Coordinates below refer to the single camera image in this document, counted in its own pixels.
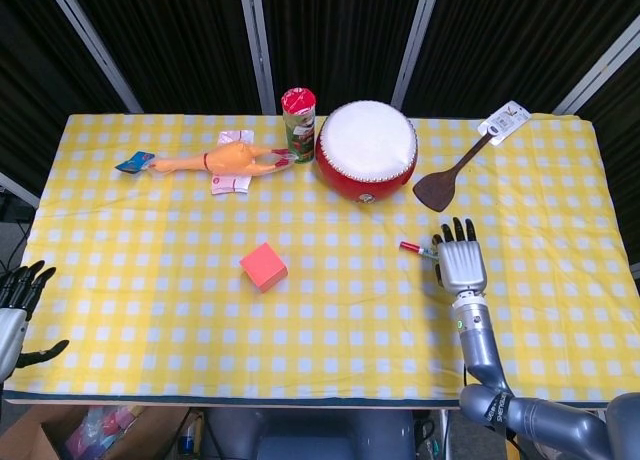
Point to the pink white paper packaging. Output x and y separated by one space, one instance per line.
230 184

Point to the blue hang tag card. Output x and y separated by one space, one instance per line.
132 162

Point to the white spatula label card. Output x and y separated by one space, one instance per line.
505 122

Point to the colourful plastic bag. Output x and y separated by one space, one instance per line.
100 427

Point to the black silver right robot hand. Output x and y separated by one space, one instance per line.
462 267

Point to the dark wooden spatula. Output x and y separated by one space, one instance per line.
435 190

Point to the orange rubber chicken toy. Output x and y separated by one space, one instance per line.
230 159

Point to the red drum with white skin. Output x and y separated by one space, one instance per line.
367 145

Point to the green chips can red lid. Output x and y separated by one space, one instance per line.
300 125

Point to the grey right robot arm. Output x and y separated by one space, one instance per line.
480 345

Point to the small blue bottle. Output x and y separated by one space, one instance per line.
187 439

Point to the grey aluminium frame post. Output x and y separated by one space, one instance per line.
17 190
415 45
95 45
256 45
600 70

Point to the blue grey robot torso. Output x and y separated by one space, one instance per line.
310 435

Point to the brown cardboard box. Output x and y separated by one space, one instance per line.
30 437

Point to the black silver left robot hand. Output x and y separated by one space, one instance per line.
7 335

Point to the red green marker pen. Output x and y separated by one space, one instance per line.
410 246

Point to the orange red cube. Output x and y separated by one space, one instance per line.
262 270

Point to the yellow checkered tablecloth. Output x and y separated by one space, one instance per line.
200 320

